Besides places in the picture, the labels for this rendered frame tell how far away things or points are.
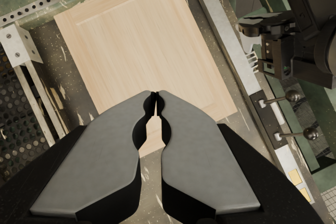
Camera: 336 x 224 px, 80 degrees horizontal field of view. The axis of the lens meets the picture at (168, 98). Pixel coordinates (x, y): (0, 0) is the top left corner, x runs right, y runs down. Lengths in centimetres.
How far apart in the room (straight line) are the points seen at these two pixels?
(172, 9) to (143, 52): 18
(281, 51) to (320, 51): 6
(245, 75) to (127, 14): 46
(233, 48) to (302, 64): 43
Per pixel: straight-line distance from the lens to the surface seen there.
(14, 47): 81
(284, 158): 81
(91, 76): 74
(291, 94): 67
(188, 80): 71
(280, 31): 32
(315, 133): 71
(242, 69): 73
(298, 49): 33
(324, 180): 101
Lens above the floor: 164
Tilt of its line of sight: 36 degrees down
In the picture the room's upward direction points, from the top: 154 degrees clockwise
